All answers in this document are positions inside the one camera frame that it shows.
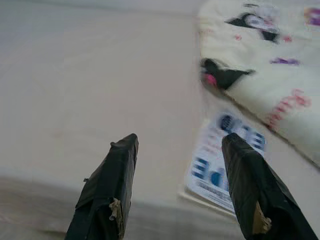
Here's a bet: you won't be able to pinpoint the cream cartoon print quilt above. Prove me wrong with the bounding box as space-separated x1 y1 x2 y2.
198 0 320 174

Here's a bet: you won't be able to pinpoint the white book blue letters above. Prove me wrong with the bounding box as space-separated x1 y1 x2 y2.
178 111 267 221

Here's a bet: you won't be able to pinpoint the cream sheeted mattress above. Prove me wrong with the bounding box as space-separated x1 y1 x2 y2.
0 17 320 216

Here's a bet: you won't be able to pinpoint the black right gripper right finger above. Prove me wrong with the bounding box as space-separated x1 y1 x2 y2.
221 132 318 240

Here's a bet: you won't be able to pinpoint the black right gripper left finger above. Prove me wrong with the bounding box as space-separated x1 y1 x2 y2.
65 133 140 240

